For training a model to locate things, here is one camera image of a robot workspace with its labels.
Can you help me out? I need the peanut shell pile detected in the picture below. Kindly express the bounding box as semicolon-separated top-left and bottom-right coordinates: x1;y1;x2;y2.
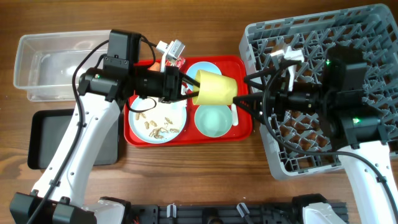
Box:
149;128;180;139

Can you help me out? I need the light blue bowl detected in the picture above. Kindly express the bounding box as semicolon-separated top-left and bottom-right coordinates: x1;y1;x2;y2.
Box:
186;62;222;79

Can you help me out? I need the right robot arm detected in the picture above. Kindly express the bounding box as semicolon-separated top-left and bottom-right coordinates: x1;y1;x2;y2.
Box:
233;45;397;223

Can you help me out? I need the mint green bowl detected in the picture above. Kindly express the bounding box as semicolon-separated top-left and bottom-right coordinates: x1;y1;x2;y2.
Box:
194;105;232;138

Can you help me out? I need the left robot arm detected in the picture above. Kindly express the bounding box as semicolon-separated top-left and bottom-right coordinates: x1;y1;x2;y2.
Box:
10;30;200;223

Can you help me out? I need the red plastic tray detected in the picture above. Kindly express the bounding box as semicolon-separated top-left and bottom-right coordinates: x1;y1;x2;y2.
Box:
124;55;253;147

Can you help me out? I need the yellow plastic cup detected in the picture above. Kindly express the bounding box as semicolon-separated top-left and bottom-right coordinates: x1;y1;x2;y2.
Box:
192;70;238;105

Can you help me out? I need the grey dishwasher rack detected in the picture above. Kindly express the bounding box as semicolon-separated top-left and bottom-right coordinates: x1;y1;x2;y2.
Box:
239;4;397;180

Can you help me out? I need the orange carrot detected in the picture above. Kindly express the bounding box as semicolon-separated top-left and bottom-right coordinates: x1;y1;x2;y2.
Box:
148;62;160;72

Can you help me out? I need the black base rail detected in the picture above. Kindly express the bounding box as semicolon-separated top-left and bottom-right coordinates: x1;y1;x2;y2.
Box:
99;195;349;224

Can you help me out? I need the white plastic spoon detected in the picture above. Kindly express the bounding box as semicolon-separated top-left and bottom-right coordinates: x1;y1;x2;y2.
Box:
231;103;239;126

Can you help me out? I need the black plastic bin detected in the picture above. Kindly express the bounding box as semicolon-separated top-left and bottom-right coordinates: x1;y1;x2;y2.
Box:
27;109;122;170

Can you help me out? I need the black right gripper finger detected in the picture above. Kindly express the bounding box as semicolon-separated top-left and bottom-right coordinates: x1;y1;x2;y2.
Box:
243;68;282;93
233;94;271;124

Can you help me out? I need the clear plastic bin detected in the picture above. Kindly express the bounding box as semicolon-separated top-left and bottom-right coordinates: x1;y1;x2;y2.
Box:
13;30;110;102

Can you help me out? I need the crumpled white tissue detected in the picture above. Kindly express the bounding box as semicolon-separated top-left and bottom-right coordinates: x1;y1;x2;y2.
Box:
180;85;189;108

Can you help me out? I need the light blue plate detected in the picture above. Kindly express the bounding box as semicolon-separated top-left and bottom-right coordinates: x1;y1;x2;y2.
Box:
128;97;187;144

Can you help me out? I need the red snack wrapper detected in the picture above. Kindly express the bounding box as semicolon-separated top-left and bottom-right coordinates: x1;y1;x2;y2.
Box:
165;57;186;68

